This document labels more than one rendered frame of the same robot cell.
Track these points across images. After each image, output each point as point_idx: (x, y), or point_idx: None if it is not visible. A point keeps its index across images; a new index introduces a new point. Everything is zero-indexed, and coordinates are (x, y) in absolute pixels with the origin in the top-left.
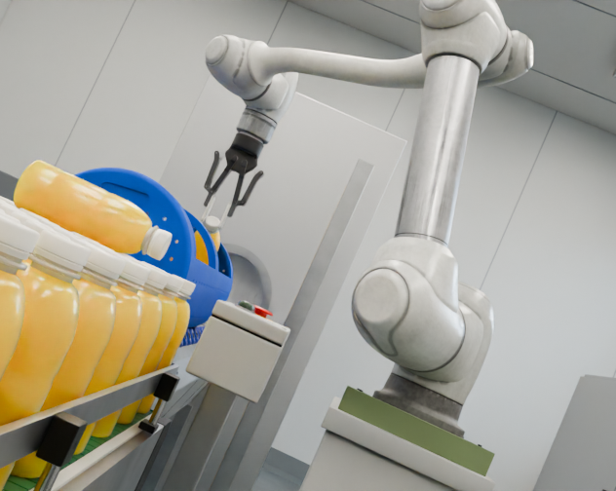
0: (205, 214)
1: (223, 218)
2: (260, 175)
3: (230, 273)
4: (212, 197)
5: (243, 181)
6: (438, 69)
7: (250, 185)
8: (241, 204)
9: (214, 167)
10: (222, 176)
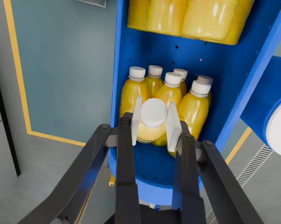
0: (172, 106)
1: (137, 103)
2: (27, 215)
3: (111, 150)
4: (178, 126)
5: (114, 193)
6: None
7: (85, 166)
8: (107, 124)
9: (236, 199)
10: (188, 173)
